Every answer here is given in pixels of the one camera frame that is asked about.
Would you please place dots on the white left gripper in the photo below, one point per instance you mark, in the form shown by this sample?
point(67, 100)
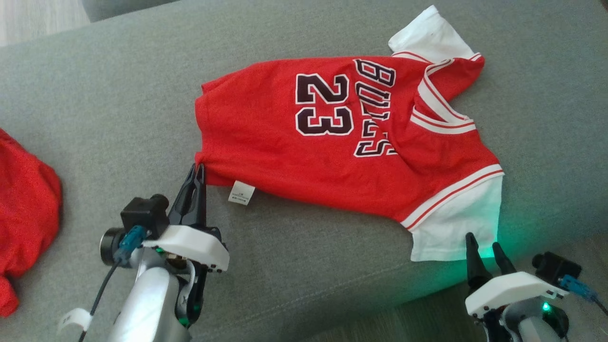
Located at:
point(190, 244)

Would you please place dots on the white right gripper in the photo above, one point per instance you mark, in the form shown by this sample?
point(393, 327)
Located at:
point(508, 289)

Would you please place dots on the red Bulls 23 jersey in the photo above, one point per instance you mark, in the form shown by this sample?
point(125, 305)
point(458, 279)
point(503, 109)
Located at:
point(266, 142)

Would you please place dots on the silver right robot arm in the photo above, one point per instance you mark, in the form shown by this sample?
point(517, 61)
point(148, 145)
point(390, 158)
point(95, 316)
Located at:
point(529, 330)

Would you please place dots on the large grey sofa chaise cushion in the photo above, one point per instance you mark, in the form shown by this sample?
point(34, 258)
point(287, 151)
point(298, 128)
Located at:
point(118, 118)

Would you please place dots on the red shorts white stripes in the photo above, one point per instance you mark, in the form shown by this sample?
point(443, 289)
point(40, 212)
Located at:
point(23, 213)

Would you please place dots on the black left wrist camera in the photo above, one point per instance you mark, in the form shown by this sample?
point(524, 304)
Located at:
point(142, 213)

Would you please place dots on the blue left camera connector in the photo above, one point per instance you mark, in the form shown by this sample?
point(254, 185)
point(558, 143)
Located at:
point(130, 240)

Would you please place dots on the blue camera connector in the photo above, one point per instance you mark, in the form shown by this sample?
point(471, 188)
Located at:
point(577, 286)
point(130, 240)

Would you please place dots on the blue right camera connector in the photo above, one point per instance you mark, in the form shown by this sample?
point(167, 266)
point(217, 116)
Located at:
point(577, 286)

